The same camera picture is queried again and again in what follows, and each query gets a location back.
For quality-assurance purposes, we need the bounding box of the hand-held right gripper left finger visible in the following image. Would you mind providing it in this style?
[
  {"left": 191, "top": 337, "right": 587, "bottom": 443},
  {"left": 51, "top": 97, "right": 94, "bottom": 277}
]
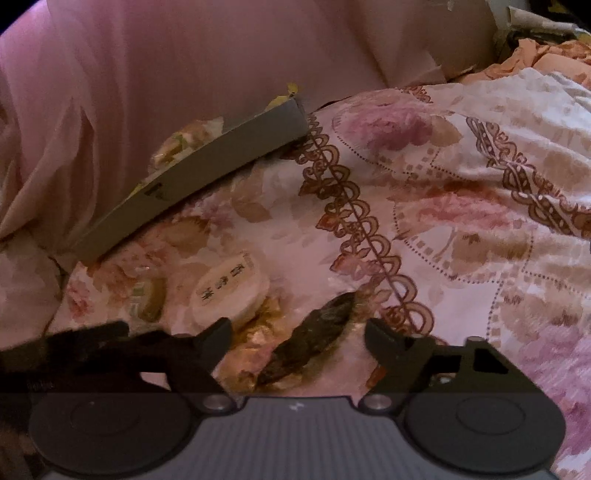
[{"left": 134, "top": 318, "right": 236, "bottom": 411}]

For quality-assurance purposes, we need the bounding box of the pink curtain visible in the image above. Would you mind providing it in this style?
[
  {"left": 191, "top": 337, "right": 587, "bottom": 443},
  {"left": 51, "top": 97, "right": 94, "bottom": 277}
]
[{"left": 0, "top": 0, "right": 497, "bottom": 241}]

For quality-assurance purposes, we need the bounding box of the round white pastry packet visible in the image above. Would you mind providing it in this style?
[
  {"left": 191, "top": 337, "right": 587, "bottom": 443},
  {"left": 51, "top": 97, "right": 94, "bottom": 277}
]
[{"left": 188, "top": 250, "right": 270, "bottom": 332}]

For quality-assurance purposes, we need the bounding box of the dark snack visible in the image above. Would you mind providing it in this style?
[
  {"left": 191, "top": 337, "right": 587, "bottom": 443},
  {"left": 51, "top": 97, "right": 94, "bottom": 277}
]
[{"left": 255, "top": 292, "right": 357, "bottom": 387}]

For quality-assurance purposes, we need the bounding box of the grey cardboard box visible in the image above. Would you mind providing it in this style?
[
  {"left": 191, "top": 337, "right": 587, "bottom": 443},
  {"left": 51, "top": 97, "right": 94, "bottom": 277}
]
[{"left": 73, "top": 96, "right": 308, "bottom": 262}]

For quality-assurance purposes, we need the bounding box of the yellow wrapper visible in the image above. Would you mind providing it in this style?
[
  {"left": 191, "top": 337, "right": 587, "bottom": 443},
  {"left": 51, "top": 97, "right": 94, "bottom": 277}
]
[{"left": 264, "top": 83, "right": 300, "bottom": 112}]

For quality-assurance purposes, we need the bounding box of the small white green packet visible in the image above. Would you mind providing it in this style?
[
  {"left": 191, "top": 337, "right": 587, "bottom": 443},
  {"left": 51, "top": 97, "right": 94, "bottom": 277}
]
[{"left": 128, "top": 276, "right": 168, "bottom": 325}]

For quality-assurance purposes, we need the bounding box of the orange cloth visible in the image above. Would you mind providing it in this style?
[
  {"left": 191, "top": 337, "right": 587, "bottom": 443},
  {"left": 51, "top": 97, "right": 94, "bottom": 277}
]
[{"left": 461, "top": 38, "right": 591, "bottom": 88}]

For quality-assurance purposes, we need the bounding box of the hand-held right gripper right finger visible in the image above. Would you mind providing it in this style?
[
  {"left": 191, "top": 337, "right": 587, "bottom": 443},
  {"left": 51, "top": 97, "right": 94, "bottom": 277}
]
[{"left": 359, "top": 318, "right": 539, "bottom": 411}]

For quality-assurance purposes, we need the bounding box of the floral bed sheet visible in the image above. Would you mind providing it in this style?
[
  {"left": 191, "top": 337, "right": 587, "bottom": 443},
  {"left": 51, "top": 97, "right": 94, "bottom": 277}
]
[{"left": 0, "top": 69, "right": 591, "bottom": 480}]

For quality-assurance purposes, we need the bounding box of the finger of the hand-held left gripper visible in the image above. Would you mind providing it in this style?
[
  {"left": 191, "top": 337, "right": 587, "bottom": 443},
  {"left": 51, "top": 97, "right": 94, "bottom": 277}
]
[{"left": 44, "top": 320, "right": 131, "bottom": 352}]

